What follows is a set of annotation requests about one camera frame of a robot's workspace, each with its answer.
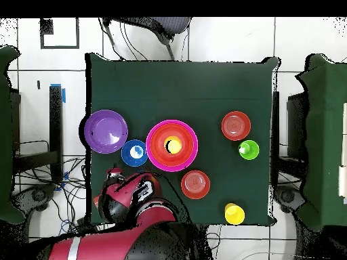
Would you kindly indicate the blue plastic bowl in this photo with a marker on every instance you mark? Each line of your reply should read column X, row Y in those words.
column 130, row 162

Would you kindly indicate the purple plastic bowl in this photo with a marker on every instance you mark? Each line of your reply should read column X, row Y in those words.
column 105, row 131

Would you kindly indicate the large pink plastic bowl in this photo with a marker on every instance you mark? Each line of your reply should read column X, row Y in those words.
column 148, row 146

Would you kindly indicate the large orange plastic bowl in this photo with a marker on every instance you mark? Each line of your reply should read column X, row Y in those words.
column 157, row 151

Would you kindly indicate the yellow plastic cup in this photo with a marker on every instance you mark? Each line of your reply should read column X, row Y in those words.
column 234, row 215
column 174, row 146

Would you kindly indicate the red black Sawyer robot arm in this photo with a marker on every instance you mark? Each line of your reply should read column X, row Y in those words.
column 113, row 243

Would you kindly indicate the small orange plastic bowl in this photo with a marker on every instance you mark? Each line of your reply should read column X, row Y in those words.
column 235, row 126
column 195, row 184

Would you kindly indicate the dark green table cloth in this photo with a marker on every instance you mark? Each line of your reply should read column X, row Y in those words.
column 176, row 86

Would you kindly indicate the dark green side cloth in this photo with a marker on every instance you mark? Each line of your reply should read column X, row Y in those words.
column 5, row 135
column 325, row 135

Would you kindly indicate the green plastic cup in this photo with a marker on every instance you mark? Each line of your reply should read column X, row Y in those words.
column 250, row 151

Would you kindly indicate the grey office chair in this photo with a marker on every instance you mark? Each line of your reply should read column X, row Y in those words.
column 168, row 25

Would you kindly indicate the black metal post frame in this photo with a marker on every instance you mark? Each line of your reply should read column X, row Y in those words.
column 56, row 122

